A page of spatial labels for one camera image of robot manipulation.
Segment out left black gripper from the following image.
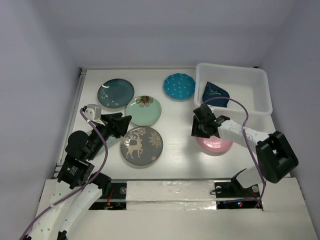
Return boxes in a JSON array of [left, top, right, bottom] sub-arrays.
[[87, 112, 132, 159]]

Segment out navy shell shaped plate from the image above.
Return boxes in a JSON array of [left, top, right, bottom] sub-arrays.
[[202, 81, 230, 108]]

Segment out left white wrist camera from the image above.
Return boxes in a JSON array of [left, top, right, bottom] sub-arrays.
[[80, 104, 102, 123]]

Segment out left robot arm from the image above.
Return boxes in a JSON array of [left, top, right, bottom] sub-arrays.
[[21, 104, 132, 240]]

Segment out mint green flower plate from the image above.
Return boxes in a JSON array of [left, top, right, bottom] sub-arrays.
[[125, 95, 162, 126]]

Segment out dark teal round plate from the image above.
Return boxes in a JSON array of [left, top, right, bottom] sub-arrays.
[[97, 78, 135, 109]]

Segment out grey deer plate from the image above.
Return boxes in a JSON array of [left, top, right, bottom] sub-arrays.
[[120, 126, 164, 166]]

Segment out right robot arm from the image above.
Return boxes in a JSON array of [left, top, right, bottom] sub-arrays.
[[191, 104, 299, 196]]

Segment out mint rectangular divided plate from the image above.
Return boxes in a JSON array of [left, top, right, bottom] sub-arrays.
[[101, 136, 118, 151]]

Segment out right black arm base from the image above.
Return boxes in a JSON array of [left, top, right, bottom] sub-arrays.
[[209, 181, 263, 210]]

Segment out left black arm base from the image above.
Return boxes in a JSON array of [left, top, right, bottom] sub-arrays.
[[89, 182, 127, 211]]

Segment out white foam front bar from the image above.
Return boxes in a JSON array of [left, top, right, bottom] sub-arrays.
[[125, 180, 217, 211]]

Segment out white plastic bin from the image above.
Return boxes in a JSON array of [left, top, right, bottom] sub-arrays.
[[193, 63, 273, 116]]

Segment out blue polka dot plate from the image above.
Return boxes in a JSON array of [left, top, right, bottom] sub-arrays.
[[163, 73, 196, 101]]

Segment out metal side rail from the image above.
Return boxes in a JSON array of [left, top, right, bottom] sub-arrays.
[[52, 67, 87, 179]]

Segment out pink round plate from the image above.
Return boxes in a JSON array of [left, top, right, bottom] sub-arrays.
[[195, 136, 233, 154]]

